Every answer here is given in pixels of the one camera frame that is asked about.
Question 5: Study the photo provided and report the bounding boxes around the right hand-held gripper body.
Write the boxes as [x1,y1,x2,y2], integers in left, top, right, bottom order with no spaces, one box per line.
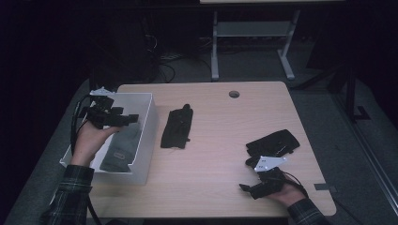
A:
[253,156,287,197]

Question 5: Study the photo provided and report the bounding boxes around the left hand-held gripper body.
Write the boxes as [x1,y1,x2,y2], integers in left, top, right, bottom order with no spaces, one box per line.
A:
[85,87,126,129]

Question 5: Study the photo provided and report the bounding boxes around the white box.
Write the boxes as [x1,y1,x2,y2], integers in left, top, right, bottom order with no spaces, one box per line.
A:
[59,92,159,186]

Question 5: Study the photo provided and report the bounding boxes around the person's right hand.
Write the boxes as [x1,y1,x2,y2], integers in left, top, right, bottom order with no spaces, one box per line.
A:
[268,182,308,207]

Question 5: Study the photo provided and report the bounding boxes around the person's left hand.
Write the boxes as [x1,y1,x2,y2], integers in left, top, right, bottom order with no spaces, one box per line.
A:
[69,122,122,169]

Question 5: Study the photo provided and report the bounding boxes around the black glove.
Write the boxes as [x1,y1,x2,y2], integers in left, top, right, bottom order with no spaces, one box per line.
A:
[244,128,301,168]
[160,103,194,150]

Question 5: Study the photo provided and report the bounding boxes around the black tape strip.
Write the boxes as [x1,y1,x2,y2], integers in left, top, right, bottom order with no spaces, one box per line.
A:
[314,183,338,193]

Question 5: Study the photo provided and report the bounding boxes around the grey metal stand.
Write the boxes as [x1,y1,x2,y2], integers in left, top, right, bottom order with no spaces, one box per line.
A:
[209,8,301,83]

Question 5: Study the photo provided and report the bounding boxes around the black floor cables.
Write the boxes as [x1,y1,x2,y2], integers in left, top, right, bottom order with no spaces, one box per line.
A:
[142,31,176,84]

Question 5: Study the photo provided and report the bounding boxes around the black frame post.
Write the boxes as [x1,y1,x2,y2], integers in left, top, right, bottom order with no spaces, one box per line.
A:
[344,64,371,124]

